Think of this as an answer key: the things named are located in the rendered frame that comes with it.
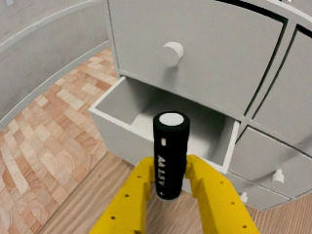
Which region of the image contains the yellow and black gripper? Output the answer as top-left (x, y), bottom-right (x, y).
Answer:
top-left (89, 154), bottom-right (260, 234)

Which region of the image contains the white chest of drawers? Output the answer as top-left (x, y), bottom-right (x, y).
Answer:
top-left (102, 0), bottom-right (312, 212)

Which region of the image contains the black aa battery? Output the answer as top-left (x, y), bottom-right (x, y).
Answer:
top-left (152, 111), bottom-right (190, 203)

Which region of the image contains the grey drawer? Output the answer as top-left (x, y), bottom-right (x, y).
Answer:
top-left (225, 171), bottom-right (290, 210)
top-left (253, 23), bottom-right (312, 151)
top-left (109, 0), bottom-right (283, 116)
top-left (228, 125), bottom-right (312, 197)
top-left (88, 75), bottom-right (240, 176)

